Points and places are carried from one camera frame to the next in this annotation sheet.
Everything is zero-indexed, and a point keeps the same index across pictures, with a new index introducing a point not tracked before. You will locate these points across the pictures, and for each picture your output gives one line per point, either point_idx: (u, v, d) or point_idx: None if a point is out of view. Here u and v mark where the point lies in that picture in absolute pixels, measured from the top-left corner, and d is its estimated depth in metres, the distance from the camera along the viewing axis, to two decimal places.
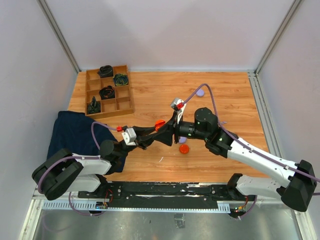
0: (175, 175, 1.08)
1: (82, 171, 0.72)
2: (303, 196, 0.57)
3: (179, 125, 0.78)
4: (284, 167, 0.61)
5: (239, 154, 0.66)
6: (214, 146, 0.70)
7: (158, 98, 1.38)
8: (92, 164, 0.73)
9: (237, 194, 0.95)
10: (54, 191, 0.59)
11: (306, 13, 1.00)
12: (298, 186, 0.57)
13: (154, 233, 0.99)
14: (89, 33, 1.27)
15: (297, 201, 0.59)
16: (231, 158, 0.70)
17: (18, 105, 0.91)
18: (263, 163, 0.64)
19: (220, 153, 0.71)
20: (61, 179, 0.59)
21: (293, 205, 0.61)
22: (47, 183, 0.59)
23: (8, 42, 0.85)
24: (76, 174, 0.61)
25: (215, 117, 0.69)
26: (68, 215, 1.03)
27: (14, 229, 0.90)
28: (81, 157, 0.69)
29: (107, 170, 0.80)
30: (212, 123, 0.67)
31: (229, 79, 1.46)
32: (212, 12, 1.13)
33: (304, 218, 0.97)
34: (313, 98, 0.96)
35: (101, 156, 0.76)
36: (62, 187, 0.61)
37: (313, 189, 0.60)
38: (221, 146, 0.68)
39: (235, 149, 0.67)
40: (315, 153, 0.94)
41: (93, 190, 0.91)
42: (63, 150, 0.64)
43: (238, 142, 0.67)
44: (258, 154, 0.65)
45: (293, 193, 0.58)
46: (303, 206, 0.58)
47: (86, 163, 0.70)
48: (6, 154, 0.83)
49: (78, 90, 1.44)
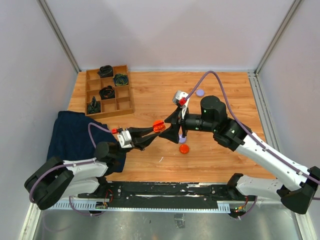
0: (175, 175, 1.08)
1: (75, 178, 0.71)
2: (309, 202, 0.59)
3: (185, 118, 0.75)
4: (297, 172, 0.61)
5: (251, 151, 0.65)
6: (224, 138, 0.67)
7: (158, 98, 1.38)
8: (85, 169, 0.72)
9: (237, 194, 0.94)
10: (45, 201, 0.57)
11: (306, 13, 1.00)
12: (309, 194, 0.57)
13: (154, 233, 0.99)
14: (89, 33, 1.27)
15: (300, 204, 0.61)
16: (240, 152, 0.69)
17: (18, 105, 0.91)
18: (275, 164, 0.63)
19: (229, 146, 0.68)
20: (52, 189, 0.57)
21: (292, 206, 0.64)
22: (38, 193, 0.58)
23: (8, 42, 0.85)
24: (68, 181, 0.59)
25: (224, 106, 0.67)
26: (68, 214, 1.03)
27: (14, 229, 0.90)
28: (73, 164, 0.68)
29: (104, 172, 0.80)
30: (220, 111, 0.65)
31: (229, 79, 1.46)
32: (211, 11, 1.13)
33: (304, 218, 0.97)
34: (313, 98, 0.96)
35: (96, 158, 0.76)
36: (54, 196, 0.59)
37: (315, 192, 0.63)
38: (233, 139, 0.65)
39: (248, 145, 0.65)
40: (315, 153, 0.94)
41: (93, 191, 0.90)
42: (54, 158, 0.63)
43: (251, 137, 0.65)
44: (272, 154, 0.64)
45: (300, 198, 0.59)
46: (304, 209, 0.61)
47: (78, 170, 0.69)
48: (6, 154, 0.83)
49: (78, 91, 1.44)
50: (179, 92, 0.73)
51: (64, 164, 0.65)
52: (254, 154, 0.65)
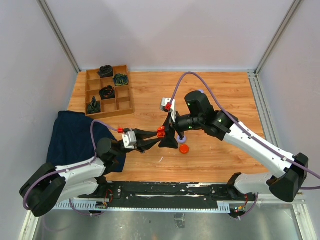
0: (175, 175, 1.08)
1: (70, 183, 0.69)
2: (294, 188, 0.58)
3: (177, 121, 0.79)
4: (281, 158, 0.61)
5: (237, 139, 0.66)
6: (212, 127, 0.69)
7: (158, 98, 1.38)
8: (78, 174, 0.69)
9: (237, 194, 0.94)
10: (40, 208, 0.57)
11: (306, 13, 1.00)
12: (293, 179, 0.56)
13: (154, 233, 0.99)
14: (89, 33, 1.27)
15: (286, 192, 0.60)
16: (228, 141, 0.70)
17: (18, 105, 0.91)
18: (260, 150, 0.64)
19: (218, 135, 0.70)
20: (45, 197, 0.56)
21: (279, 196, 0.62)
22: (33, 200, 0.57)
23: (8, 42, 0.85)
24: (62, 187, 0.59)
25: (206, 97, 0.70)
26: (68, 214, 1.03)
27: (14, 229, 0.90)
28: (65, 170, 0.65)
29: (102, 172, 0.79)
30: (201, 101, 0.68)
31: (229, 79, 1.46)
32: (211, 11, 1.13)
33: (304, 219, 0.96)
34: (313, 98, 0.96)
35: (96, 153, 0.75)
36: (49, 203, 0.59)
37: (302, 181, 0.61)
38: (220, 127, 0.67)
39: (234, 133, 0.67)
40: (315, 153, 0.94)
41: (93, 191, 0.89)
42: (47, 165, 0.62)
43: (238, 125, 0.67)
44: (257, 141, 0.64)
45: (285, 184, 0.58)
46: (291, 197, 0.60)
47: (71, 175, 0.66)
48: (6, 154, 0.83)
49: (78, 91, 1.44)
50: (164, 98, 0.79)
51: (56, 170, 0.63)
52: (240, 142, 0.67)
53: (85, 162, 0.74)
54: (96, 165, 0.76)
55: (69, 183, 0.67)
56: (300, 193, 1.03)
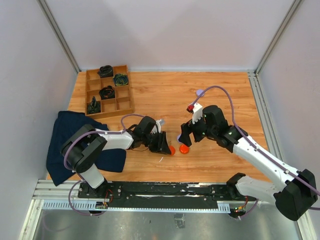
0: (175, 175, 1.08)
1: (105, 146, 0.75)
2: (296, 202, 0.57)
3: (196, 124, 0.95)
4: (284, 171, 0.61)
5: (244, 150, 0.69)
6: (223, 139, 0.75)
7: (158, 98, 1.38)
8: (114, 138, 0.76)
9: (236, 193, 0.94)
10: (82, 164, 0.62)
11: (306, 13, 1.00)
12: (294, 192, 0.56)
13: (155, 233, 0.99)
14: (89, 33, 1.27)
15: (289, 206, 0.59)
16: (238, 154, 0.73)
17: (18, 104, 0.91)
18: (263, 161, 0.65)
19: (228, 147, 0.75)
20: (87, 153, 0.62)
21: (285, 211, 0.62)
22: (75, 156, 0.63)
23: (8, 42, 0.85)
24: (103, 145, 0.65)
25: (220, 111, 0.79)
26: (68, 214, 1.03)
27: (14, 229, 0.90)
28: (104, 132, 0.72)
29: (130, 144, 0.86)
30: (215, 113, 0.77)
31: (229, 79, 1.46)
32: (212, 12, 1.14)
33: (304, 218, 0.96)
34: (313, 97, 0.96)
35: (141, 121, 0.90)
36: (89, 161, 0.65)
37: (309, 201, 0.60)
38: (228, 138, 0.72)
39: (241, 144, 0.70)
40: (314, 153, 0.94)
41: (96, 187, 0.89)
42: (87, 125, 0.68)
43: (245, 138, 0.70)
44: (262, 153, 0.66)
45: (285, 196, 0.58)
46: (295, 213, 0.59)
47: (109, 138, 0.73)
48: (6, 154, 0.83)
49: (78, 90, 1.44)
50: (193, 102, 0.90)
51: (96, 130, 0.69)
52: (247, 154, 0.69)
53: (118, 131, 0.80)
54: (126, 135, 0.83)
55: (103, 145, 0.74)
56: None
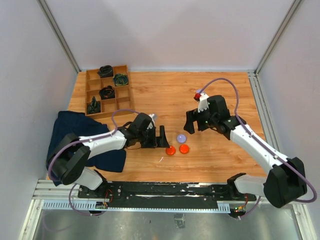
0: (175, 175, 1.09)
1: (94, 152, 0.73)
2: (280, 187, 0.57)
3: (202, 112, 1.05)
4: (273, 156, 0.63)
5: (239, 136, 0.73)
6: (222, 126, 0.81)
7: (158, 98, 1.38)
8: (101, 143, 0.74)
9: (234, 191, 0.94)
10: (67, 176, 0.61)
11: (306, 13, 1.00)
12: (279, 176, 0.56)
13: (154, 233, 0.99)
14: (89, 33, 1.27)
15: (274, 190, 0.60)
16: (234, 140, 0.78)
17: (18, 105, 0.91)
18: (255, 146, 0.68)
19: (226, 133, 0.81)
20: (71, 165, 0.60)
21: (271, 197, 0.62)
22: (60, 169, 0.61)
23: (8, 42, 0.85)
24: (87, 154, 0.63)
25: (223, 100, 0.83)
26: (68, 214, 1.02)
27: (14, 229, 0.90)
28: (89, 139, 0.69)
29: (122, 144, 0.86)
30: (218, 102, 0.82)
31: (229, 78, 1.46)
32: (212, 12, 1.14)
33: (304, 218, 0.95)
34: (313, 98, 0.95)
35: (137, 117, 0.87)
36: (75, 172, 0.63)
37: (297, 190, 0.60)
38: (227, 125, 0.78)
39: (237, 131, 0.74)
40: (314, 153, 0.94)
41: (95, 187, 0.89)
42: (69, 135, 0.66)
43: (243, 126, 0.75)
44: (255, 140, 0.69)
45: (271, 180, 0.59)
46: (279, 198, 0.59)
47: (95, 145, 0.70)
48: (6, 154, 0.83)
49: (78, 90, 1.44)
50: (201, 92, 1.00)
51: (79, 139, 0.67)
52: (242, 140, 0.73)
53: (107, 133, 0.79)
54: (117, 137, 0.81)
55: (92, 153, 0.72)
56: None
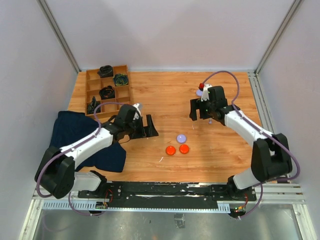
0: (175, 175, 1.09)
1: (82, 160, 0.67)
2: (263, 158, 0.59)
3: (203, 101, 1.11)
4: (259, 132, 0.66)
5: (231, 118, 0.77)
6: (218, 112, 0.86)
7: (158, 98, 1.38)
8: (86, 148, 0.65)
9: (234, 191, 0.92)
10: (58, 191, 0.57)
11: (306, 13, 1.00)
12: (261, 145, 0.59)
13: (154, 233, 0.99)
14: (89, 33, 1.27)
15: (258, 164, 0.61)
16: (228, 125, 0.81)
17: (18, 105, 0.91)
18: (244, 125, 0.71)
19: (221, 120, 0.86)
20: (58, 180, 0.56)
21: (257, 173, 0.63)
22: (49, 185, 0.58)
23: (8, 42, 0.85)
24: (72, 166, 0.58)
25: (222, 90, 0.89)
26: (68, 214, 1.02)
27: (14, 229, 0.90)
28: (71, 149, 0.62)
29: (111, 139, 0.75)
30: (216, 90, 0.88)
31: (229, 79, 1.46)
32: (211, 12, 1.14)
33: (304, 219, 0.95)
34: (314, 98, 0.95)
35: (121, 109, 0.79)
36: (66, 184, 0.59)
37: (281, 167, 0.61)
38: (222, 112, 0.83)
39: (230, 114, 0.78)
40: (315, 153, 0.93)
41: (95, 188, 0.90)
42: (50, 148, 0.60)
43: (236, 111, 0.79)
44: (246, 121, 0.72)
45: (255, 153, 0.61)
46: (262, 171, 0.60)
47: (79, 152, 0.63)
48: (6, 154, 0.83)
49: (78, 91, 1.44)
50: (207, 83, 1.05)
51: (61, 151, 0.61)
52: (234, 122, 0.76)
53: (91, 134, 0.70)
54: (103, 136, 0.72)
55: (79, 161, 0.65)
56: (298, 186, 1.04)
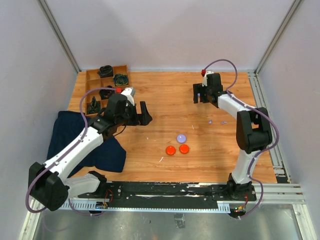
0: (175, 175, 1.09)
1: (71, 168, 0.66)
2: (244, 125, 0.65)
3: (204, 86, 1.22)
4: (243, 106, 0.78)
5: (223, 99, 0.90)
6: (213, 97, 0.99)
7: (158, 98, 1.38)
8: (72, 158, 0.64)
9: (233, 190, 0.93)
10: (52, 205, 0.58)
11: (306, 13, 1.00)
12: (243, 114, 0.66)
13: (154, 233, 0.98)
14: (89, 33, 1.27)
15: (241, 133, 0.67)
16: (221, 107, 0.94)
17: (17, 105, 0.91)
18: (232, 103, 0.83)
19: (215, 104, 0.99)
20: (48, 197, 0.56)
21: (241, 143, 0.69)
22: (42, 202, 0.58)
23: (7, 42, 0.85)
24: (59, 180, 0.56)
25: (218, 76, 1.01)
26: (68, 214, 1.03)
27: (14, 229, 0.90)
28: (54, 163, 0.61)
29: (101, 138, 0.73)
30: (213, 76, 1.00)
31: (229, 78, 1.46)
32: (211, 12, 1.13)
33: (304, 219, 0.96)
34: (314, 97, 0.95)
35: (109, 100, 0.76)
36: (59, 197, 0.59)
37: (262, 136, 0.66)
38: (216, 95, 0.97)
39: (222, 97, 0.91)
40: (315, 153, 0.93)
41: (95, 189, 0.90)
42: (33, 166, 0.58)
43: (227, 93, 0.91)
44: (234, 100, 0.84)
45: (238, 123, 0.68)
46: (244, 139, 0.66)
47: (64, 164, 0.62)
48: (6, 154, 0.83)
49: (78, 91, 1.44)
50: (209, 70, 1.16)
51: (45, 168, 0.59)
52: (225, 102, 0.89)
53: (76, 140, 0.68)
54: (90, 139, 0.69)
55: (68, 171, 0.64)
56: (298, 186, 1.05)
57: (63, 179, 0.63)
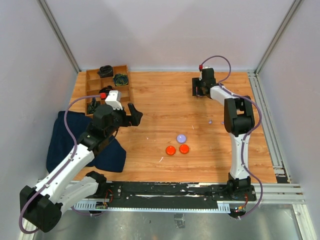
0: (175, 175, 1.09)
1: (63, 189, 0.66)
2: (230, 110, 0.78)
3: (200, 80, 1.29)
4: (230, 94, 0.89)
5: (214, 89, 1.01)
6: (206, 88, 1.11)
7: (158, 98, 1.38)
8: (63, 178, 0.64)
9: (233, 190, 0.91)
10: (46, 226, 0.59)
11: (305, 13, 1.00)
12: (229, 100, 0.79)
13: (154, 233, 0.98)
14: (89, 33, 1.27)
15: (227, 117, 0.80)
16: (212, 97, 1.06)
17: (17, 105, 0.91)
18: (221, 92, 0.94)
19: (208, 95, 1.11)
20: (41, 220, 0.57)
21: (228, 127, 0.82)
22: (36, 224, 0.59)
23: (7, 42, 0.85)
24: (50, 203, 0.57)
25: (212, 70, 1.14)
26: (68, 214, 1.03)
27: (14, 228, 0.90)
28: (45, 186, 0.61)
29: (92, 154, 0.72)
30: (206, 70, 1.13)
31: (229, 79, 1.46)
32: (211, 12, 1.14)
33: (304, 218, 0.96)
34: (313, 98, 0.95)
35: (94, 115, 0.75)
36: (53, 218, 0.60)
37: (246, 120, 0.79)
38: (209, 88, 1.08)
39: (214, 88, 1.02)
40: (315, 153, 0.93)
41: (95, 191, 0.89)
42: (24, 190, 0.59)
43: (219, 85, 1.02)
44: (224, 90, 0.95)
45: (226, 109, 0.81)
46: (230, 122, 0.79)
47: (55, 186, 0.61)
48: (6, 153, 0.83)
49: (78, 91, 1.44)
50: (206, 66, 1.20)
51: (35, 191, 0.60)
52: (216, 92, 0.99)
53: (66, 159, 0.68)
54: (80, 156, 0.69)
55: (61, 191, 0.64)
56: (298, 186, 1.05)
57: (55, 200, 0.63)
